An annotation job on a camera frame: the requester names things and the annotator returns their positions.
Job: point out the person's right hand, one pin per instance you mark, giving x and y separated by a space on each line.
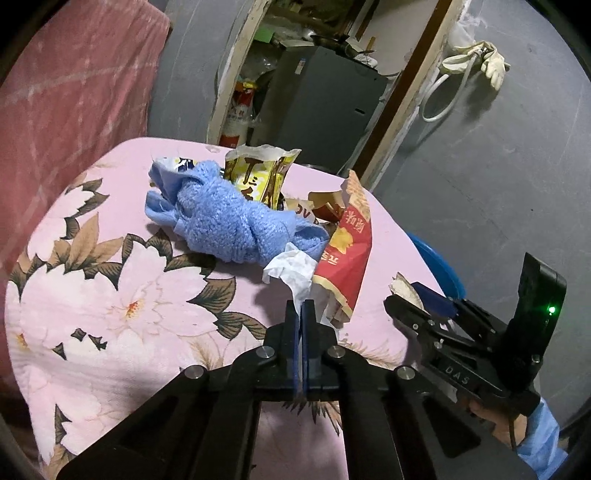
494 422

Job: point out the white tissue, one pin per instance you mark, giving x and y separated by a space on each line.
293 270

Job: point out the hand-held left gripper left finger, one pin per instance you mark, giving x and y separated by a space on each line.
296 334

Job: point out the blue towel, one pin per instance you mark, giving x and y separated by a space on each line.
221 217

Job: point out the grey cabinet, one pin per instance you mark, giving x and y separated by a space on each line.
323 106

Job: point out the blue plastic basin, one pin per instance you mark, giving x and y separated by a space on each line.
443 267

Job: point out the brown wrapper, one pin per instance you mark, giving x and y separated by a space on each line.
318 207

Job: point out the red snack bag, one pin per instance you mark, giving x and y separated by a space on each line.
346 249

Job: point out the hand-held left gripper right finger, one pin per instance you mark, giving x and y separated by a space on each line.
308 334

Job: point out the pink floral table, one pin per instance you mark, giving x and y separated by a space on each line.
115 286

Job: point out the person's right forearm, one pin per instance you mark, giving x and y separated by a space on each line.
542 438

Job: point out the pink blanket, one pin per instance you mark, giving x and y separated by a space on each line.
69 115

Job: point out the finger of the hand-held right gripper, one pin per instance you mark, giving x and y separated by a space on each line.
408 314
436 300

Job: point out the wooden door frame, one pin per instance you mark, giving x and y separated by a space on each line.
408 92

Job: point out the dark pan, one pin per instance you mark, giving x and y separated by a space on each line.
330 40

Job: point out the yellow snack bag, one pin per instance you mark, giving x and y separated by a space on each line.
258 173

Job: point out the torn paper piece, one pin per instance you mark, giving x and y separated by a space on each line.
405 287

